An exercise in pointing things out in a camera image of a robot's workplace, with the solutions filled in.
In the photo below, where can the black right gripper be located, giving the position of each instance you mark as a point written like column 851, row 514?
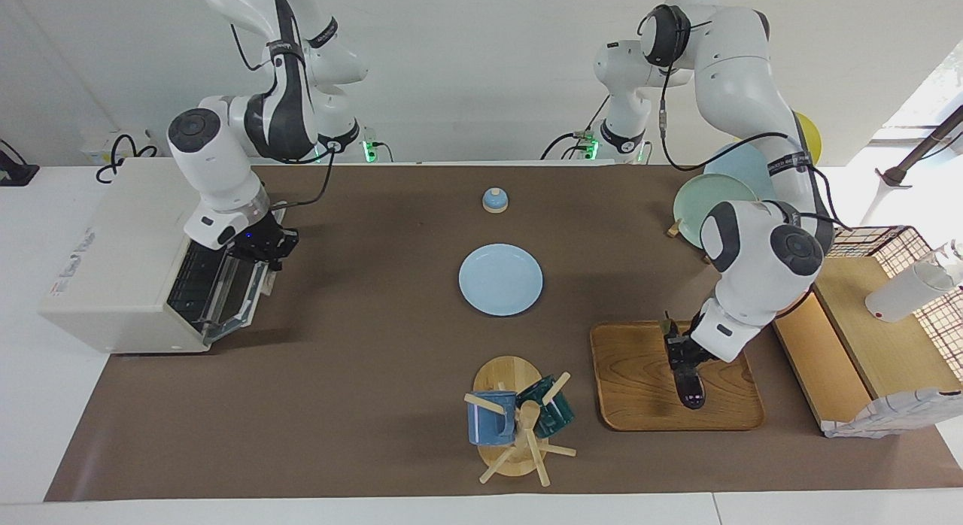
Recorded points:
column 259, row 239

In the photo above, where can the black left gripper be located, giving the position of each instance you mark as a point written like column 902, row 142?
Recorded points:
column 688, row 348

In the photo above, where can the dark purple eggplant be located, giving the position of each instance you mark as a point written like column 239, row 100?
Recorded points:
column 691, row 397

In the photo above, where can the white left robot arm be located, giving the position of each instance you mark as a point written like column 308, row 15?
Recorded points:
column 760, row 262

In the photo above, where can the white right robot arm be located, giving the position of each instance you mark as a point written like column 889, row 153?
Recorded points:
column 218, row 164

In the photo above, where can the cream toaster oven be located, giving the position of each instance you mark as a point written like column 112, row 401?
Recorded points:
column 120, row 262

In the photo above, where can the wooden serving tray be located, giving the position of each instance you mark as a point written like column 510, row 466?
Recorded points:
column 632, row 389

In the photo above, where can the brown table mat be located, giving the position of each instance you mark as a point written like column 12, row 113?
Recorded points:
column 361, row 344

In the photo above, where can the dark green ceramic mug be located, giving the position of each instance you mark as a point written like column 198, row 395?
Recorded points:
column 555, row 416

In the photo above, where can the wooden plate rack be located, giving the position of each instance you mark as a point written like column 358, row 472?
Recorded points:
column 673, row 228

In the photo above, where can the pale green racked plate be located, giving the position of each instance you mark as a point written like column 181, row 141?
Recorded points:
column 700, row 201

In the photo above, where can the wooden mug tree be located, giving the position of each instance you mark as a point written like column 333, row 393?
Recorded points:
column 505, row 374

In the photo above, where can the blue ceramic mug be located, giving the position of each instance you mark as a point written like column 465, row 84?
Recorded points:
column 487, row 423

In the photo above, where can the white checked cloth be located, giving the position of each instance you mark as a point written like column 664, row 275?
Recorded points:
column 895, row 412

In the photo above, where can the light blue racked plate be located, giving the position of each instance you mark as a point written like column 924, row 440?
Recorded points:
column 741, row 164

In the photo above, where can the blue service bell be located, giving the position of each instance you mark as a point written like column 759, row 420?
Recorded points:
column 495, row 201

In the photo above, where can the white tumbler cup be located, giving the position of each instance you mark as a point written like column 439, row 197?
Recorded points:
column 903, row 295

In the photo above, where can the yellow racked plate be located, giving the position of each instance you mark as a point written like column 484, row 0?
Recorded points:
column 811, row 138

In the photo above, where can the black desk device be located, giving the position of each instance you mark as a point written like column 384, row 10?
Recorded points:
column 15, row 171

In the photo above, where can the dark metal pole stand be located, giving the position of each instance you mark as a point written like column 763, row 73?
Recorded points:
column 921, row 149

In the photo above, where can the white wall socket strip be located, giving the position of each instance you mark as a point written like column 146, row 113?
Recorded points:
column 98, row 145

